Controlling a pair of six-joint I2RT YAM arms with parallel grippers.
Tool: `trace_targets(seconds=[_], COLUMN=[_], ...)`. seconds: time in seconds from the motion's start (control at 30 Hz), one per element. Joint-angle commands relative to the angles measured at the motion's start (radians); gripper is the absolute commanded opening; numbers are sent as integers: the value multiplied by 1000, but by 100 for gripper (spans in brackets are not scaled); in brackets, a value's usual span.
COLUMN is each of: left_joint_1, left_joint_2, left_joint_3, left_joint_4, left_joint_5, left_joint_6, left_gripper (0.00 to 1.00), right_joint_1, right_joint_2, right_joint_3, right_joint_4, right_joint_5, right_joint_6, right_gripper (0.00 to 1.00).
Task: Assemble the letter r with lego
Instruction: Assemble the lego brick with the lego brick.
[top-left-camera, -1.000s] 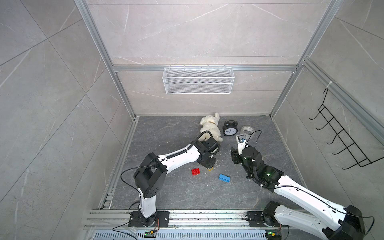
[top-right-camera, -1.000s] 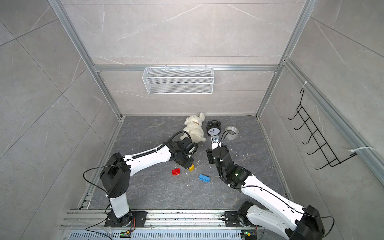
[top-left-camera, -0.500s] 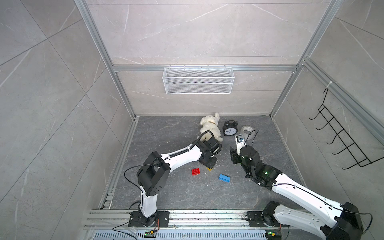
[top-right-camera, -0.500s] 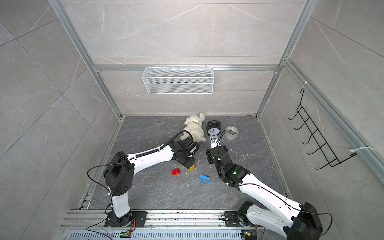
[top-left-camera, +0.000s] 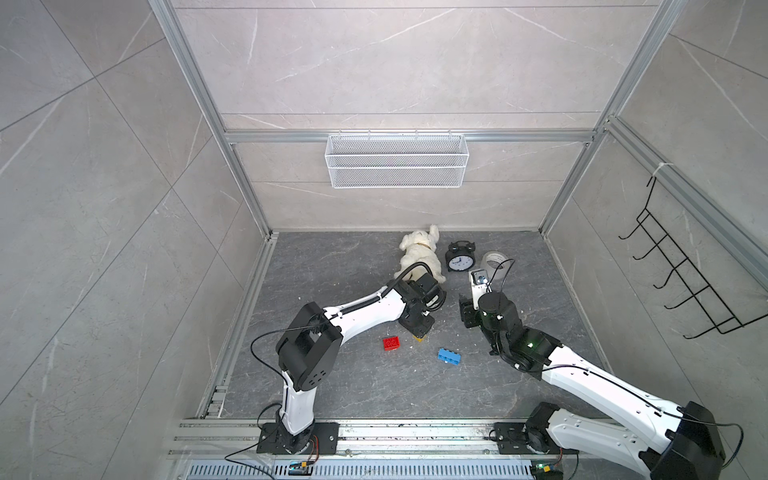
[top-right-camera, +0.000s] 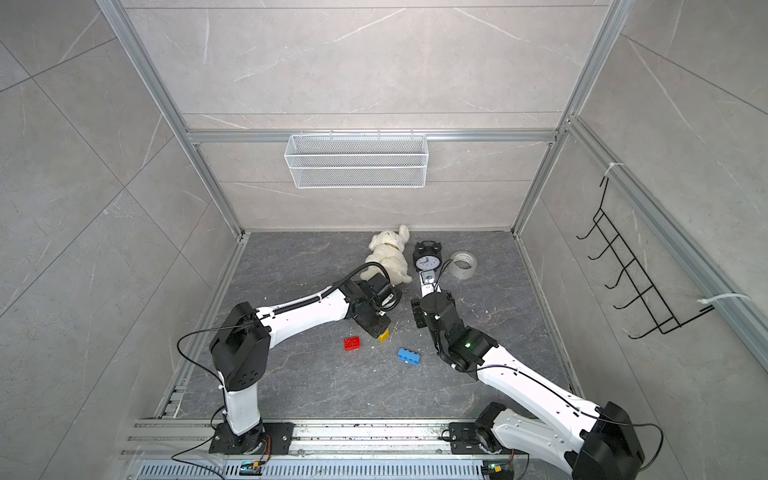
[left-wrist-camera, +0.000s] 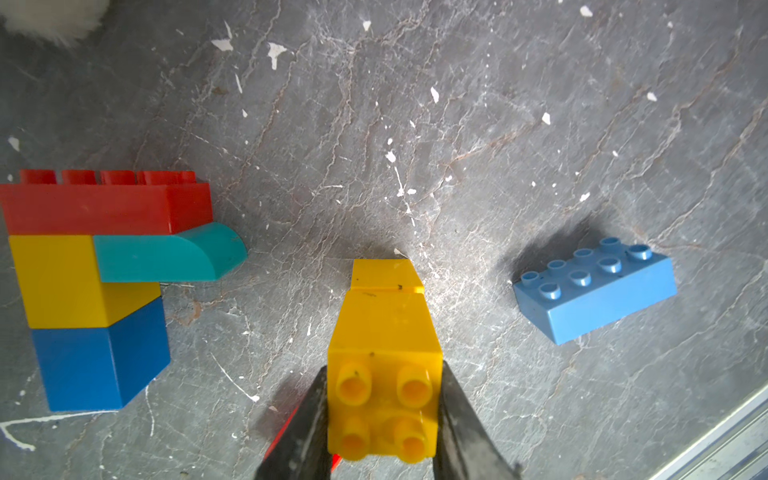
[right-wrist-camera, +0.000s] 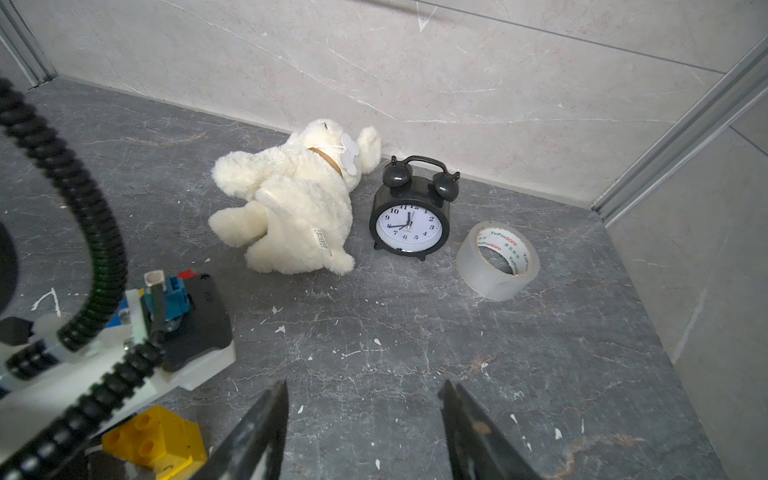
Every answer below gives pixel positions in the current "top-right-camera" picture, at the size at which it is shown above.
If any small red lego brick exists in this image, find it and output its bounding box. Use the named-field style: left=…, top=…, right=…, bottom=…
left=343, top=336, right=361, bottom=352

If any long blue lego brick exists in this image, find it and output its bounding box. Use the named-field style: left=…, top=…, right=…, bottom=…
left=397, top=348, right=421, bottom=365

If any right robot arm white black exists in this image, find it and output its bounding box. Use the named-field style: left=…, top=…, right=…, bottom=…
left=411, top=292, right=646, bottom=479

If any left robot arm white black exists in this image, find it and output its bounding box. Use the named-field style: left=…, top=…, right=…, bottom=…
left=209, top=273, right=401, bottom=437

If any grey tape roll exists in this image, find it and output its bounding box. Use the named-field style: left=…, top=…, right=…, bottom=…
left=448, top=251, right=478, bottom=280

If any white plush dog toy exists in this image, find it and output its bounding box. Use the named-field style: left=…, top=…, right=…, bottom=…
left=365, top=224, right=412, bottom=286

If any black alarm clock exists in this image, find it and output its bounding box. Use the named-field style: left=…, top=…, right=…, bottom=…
left=413, top=240, right=442, bottom=272

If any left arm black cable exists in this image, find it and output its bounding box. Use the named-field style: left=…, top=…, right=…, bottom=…
left=323, top=261, right=391, bottom=301

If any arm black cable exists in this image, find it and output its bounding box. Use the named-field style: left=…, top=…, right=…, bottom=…
left=323, top=261, right=391, bottom=301
left=479, top=362, right=665, bottom=472

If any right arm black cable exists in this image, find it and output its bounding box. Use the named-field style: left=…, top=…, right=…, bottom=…
left=479, top=362, right=665, bottom=472

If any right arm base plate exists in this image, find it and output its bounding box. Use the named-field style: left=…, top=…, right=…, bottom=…
left=440, top=422, right=502, bottom=455

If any white wire mesh basket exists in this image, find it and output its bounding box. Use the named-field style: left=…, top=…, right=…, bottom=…
left=284, top=133, right=429, bottom=189

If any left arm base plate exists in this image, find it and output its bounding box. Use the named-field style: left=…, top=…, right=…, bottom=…
left=209, top=421, right=295, bottom=455

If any black wire hook rack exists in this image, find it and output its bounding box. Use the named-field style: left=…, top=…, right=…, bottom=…
left=576, top=177, right=715, bottom=340

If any aluminium mounting rail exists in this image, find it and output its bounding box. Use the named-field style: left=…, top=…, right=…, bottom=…
left=119, top=418, right=619, bottom=460

